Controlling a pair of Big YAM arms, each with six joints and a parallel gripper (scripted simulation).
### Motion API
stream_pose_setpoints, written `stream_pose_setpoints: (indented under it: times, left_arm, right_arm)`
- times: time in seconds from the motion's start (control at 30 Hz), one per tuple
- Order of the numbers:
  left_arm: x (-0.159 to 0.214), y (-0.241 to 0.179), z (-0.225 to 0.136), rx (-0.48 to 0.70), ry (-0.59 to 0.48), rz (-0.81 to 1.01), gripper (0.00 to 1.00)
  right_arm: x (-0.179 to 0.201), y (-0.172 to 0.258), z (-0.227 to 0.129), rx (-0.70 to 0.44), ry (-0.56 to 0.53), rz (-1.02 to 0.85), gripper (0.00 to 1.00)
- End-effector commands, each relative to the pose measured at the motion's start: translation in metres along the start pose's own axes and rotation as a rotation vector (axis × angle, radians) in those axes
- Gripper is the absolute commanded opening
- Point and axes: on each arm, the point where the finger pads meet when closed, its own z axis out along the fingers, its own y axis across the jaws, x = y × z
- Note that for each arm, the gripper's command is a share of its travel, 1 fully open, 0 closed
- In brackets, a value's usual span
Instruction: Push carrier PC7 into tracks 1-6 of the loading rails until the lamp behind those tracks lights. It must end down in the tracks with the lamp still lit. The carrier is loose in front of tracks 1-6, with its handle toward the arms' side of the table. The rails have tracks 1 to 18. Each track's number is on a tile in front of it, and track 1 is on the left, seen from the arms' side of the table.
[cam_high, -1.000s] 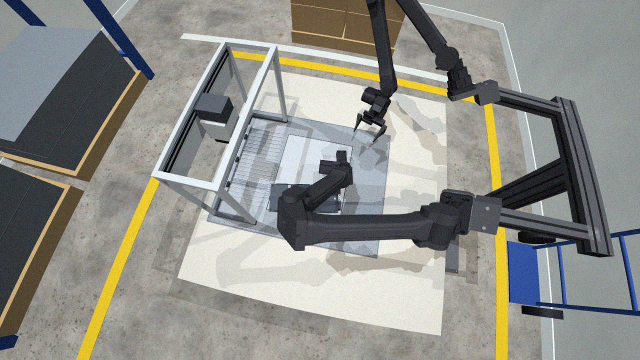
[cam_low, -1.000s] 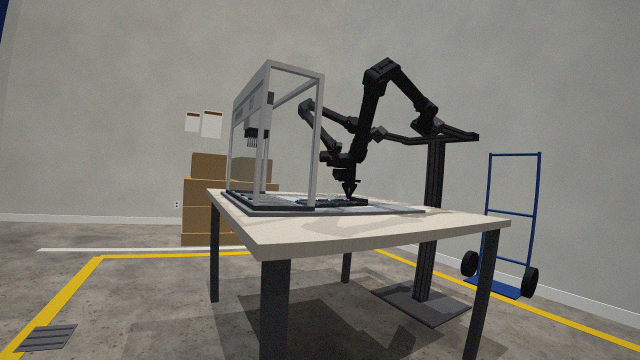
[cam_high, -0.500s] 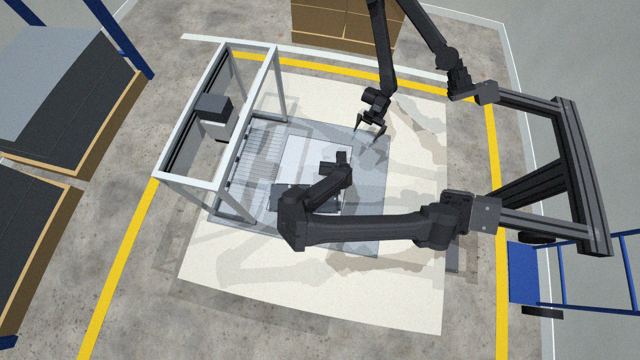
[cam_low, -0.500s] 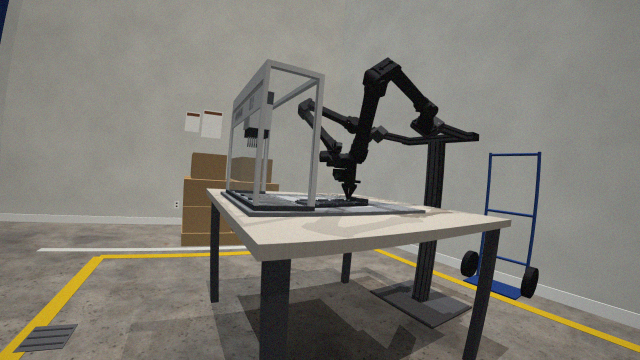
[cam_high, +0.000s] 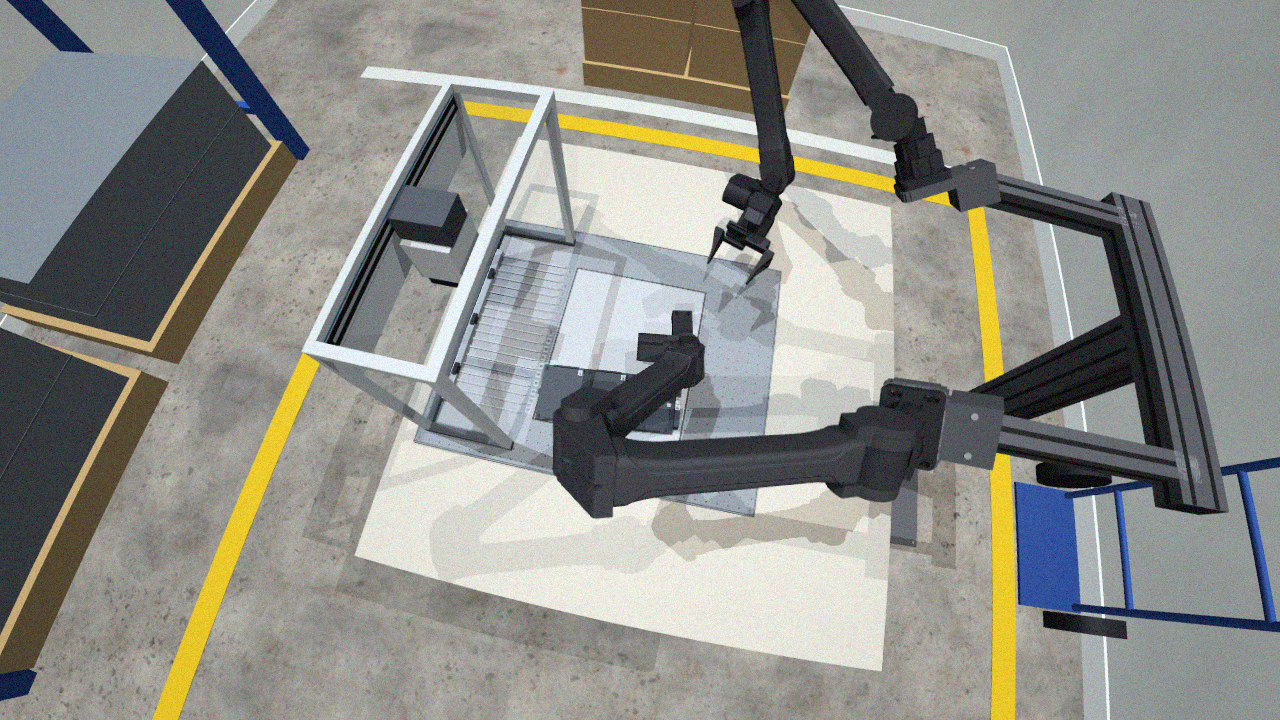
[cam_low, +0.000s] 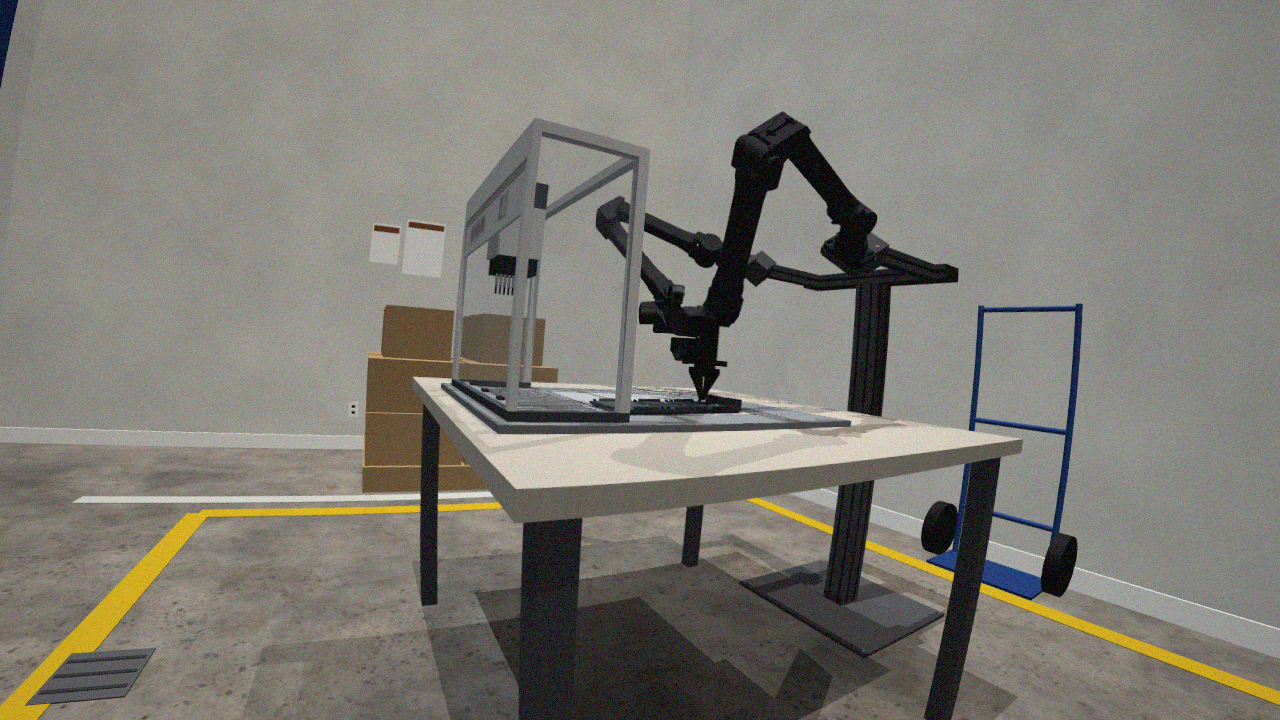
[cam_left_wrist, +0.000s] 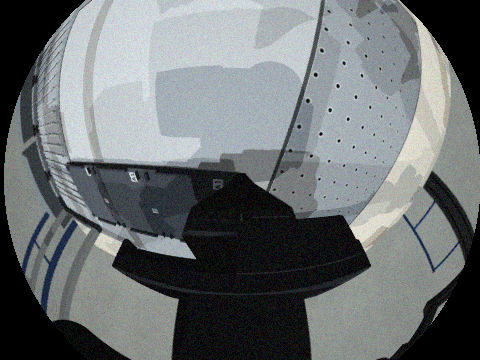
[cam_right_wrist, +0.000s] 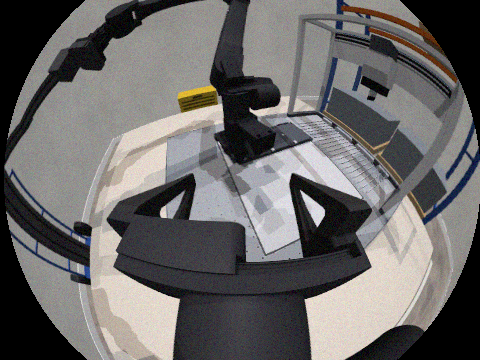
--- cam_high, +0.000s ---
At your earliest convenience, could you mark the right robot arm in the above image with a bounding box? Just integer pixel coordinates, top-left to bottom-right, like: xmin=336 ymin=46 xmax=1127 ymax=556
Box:
xmin=722 ymin=0 xmax=952 ymax=237

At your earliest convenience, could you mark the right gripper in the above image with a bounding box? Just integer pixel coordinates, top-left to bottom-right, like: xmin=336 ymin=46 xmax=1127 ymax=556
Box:
xmin=707 ymin=220 xmax=774 ymax=284

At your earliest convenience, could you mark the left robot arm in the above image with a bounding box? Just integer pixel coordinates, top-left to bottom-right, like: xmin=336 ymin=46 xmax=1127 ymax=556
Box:
xmin=553 ymin=310 xmax=946 ymax=519

